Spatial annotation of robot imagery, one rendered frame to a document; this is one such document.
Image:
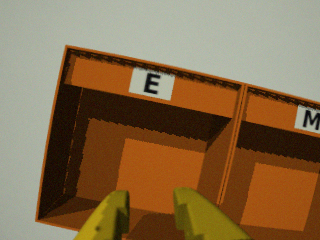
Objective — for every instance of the orange bin marked e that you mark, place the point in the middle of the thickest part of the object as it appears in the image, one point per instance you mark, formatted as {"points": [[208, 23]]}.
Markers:
{"points": [[149, 127]]}

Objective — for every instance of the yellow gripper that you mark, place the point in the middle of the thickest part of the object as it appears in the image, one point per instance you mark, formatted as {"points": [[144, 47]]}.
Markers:
{"points": [[194, 213]]}

